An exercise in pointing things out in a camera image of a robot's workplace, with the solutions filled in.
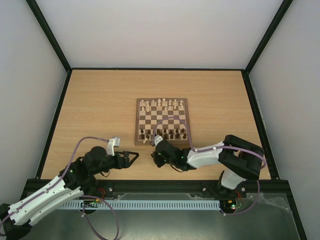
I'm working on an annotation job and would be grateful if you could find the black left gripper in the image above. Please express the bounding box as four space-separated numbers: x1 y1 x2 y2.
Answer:
91 151 140 175

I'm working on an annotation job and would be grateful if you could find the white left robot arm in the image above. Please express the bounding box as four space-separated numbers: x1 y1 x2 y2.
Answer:
0 146 132 240

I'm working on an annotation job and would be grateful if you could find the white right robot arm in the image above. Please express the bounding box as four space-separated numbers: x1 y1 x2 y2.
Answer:
150 134 267 196

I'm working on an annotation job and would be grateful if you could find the wooden chess board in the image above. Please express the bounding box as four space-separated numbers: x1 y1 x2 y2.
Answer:
134 97 190 146

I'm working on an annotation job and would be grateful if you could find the clear plastic sheet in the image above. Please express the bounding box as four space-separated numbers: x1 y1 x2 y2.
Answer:
246 191 292 214

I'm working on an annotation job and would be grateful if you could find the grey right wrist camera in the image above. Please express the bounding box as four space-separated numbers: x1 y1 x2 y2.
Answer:
150 135 163 147

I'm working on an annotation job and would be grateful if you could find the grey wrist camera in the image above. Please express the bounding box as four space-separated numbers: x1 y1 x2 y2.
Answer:
150 135 163 147
106 137 121 156

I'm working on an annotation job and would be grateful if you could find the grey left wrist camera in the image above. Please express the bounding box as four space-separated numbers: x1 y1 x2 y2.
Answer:
106 137 121 156

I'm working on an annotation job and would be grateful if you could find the white slotted cable duct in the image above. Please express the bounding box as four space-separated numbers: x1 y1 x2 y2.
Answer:
59 200 221 211

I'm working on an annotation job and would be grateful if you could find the black enclosure frame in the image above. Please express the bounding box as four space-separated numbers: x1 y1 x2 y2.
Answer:
24 0 320 240

